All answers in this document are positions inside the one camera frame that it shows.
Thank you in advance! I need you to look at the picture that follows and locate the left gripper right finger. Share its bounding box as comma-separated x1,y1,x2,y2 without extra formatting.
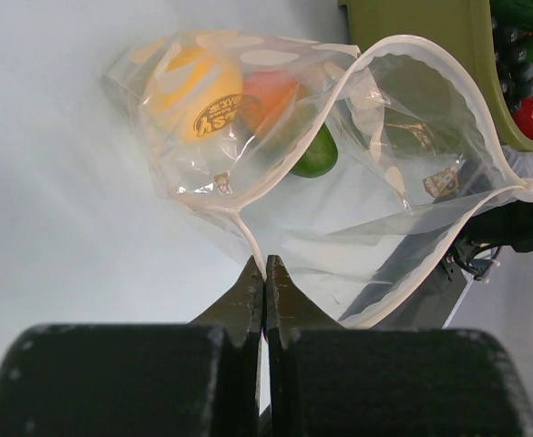
264,255,533,436

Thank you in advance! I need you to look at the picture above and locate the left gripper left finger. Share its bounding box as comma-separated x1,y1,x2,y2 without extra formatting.
0,259,264,436

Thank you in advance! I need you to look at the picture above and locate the polka dot zip bag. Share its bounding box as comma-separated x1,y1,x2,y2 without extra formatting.
104,29,533,321

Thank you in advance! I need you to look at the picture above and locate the yellow fake lemon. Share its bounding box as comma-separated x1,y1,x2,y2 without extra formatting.
142,46,243,142

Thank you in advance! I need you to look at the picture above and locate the fake mango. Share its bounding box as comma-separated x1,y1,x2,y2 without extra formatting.
241,71,301,137

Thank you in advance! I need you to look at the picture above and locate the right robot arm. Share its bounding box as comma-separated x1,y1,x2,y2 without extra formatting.
460,200,533,253

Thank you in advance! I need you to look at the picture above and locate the dark fake grape bunch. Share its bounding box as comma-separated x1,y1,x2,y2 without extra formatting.
493,25,533,114

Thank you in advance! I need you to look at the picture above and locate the olive green plastic bin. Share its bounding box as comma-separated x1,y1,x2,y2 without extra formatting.
336,0,533,154

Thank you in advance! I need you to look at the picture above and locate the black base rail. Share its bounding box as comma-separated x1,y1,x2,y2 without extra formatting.
338,227,481,331

